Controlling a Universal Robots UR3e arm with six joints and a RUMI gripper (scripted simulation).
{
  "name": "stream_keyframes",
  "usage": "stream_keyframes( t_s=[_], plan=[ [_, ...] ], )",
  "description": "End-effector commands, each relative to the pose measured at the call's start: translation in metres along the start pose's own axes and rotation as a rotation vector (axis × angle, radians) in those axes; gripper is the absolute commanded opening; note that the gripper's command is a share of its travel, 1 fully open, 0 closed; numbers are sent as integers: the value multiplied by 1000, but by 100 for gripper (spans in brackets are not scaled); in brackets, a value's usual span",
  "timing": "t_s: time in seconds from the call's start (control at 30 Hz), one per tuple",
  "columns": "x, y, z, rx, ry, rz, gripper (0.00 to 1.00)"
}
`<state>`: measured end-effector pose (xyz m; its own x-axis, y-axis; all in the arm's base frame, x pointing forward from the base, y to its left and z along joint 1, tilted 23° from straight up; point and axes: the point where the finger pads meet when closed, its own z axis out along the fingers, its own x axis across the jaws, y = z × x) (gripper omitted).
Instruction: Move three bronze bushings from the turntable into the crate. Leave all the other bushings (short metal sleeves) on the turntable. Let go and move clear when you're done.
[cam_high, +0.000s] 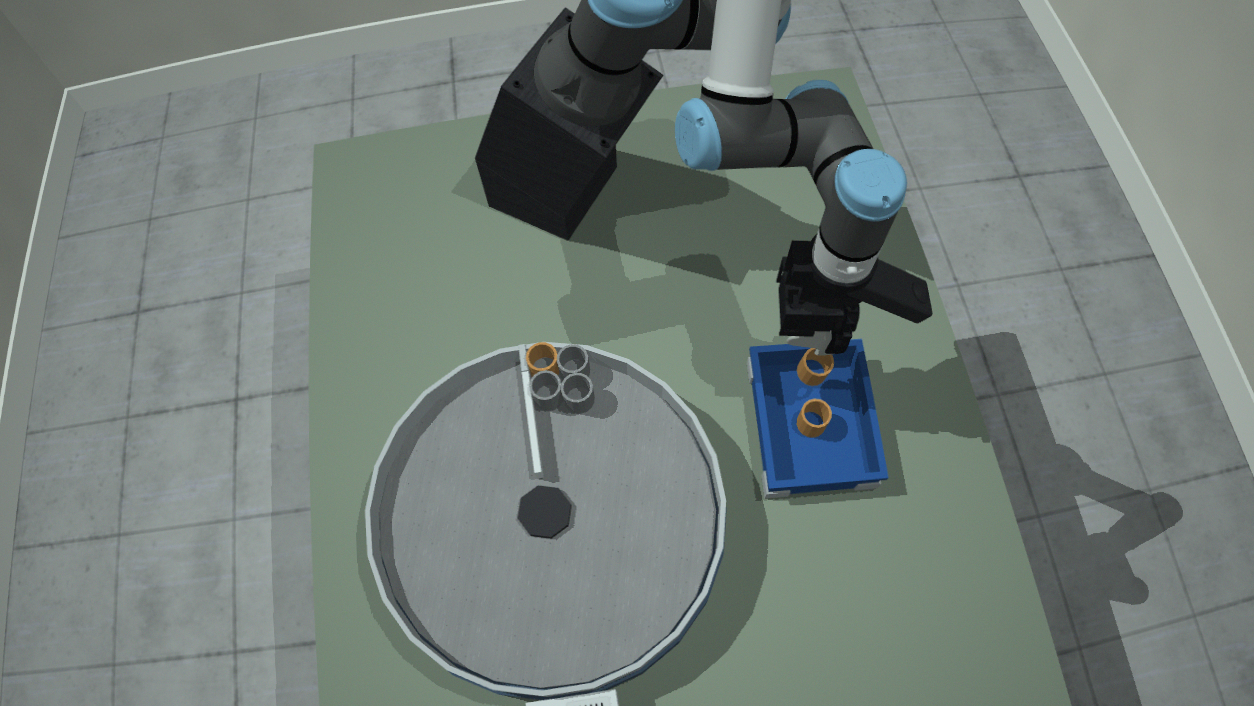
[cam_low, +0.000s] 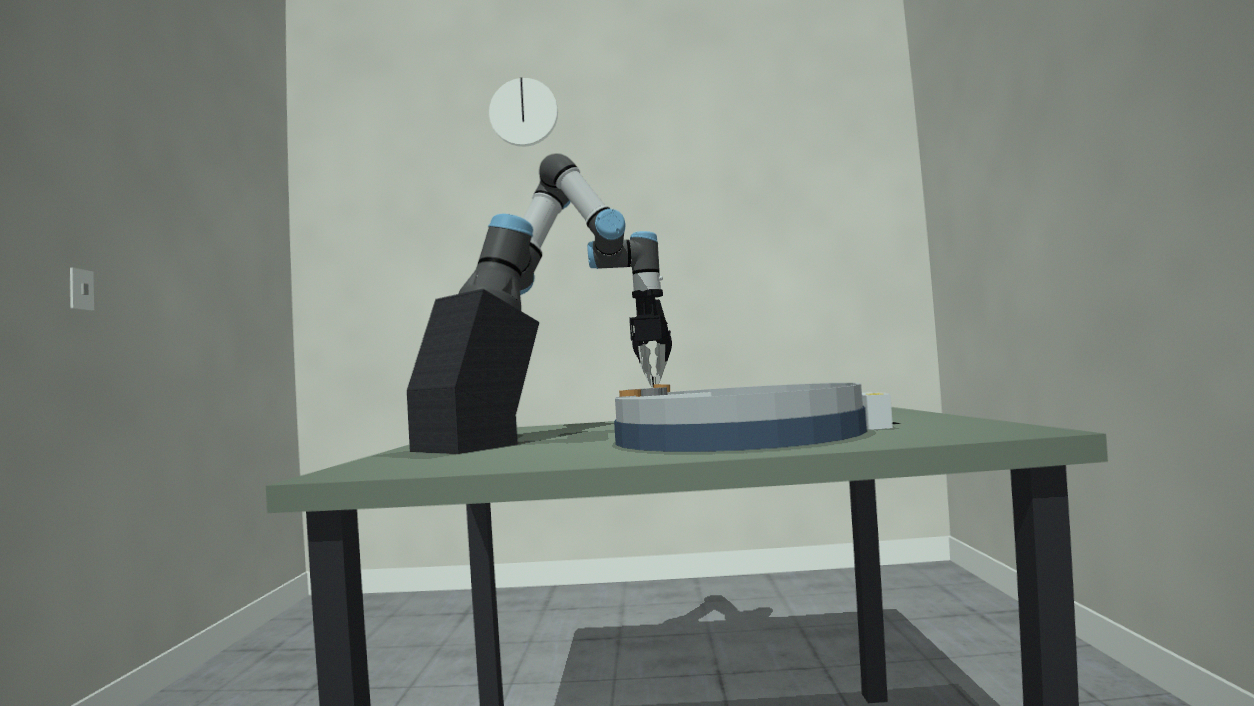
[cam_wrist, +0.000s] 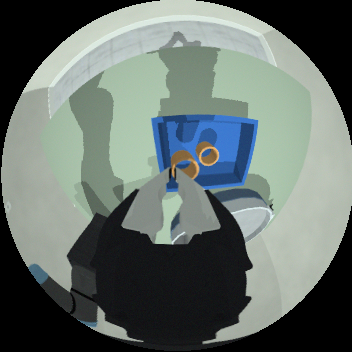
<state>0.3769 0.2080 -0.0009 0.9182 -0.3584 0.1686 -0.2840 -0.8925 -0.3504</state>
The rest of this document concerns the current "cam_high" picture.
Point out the bronze bushing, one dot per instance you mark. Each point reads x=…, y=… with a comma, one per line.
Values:
x=819, y=407
x=809, y=377
x=541, y=350

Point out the grey round turntable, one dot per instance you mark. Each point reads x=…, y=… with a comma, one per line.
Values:
x=551, y=566

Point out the grey metal sleeve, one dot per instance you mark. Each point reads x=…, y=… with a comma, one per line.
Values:
x=573, y=352
x=541, y=379
x=573, y=381

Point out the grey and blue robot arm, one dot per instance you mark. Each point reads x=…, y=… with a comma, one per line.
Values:
x=585, y=72

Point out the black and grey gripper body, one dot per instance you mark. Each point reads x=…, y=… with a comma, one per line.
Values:
x=826, y=305

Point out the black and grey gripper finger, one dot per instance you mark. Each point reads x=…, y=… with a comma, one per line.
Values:
x=825, y=343

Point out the blue rectangular crate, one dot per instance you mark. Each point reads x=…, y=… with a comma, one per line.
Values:
x=850, y=444

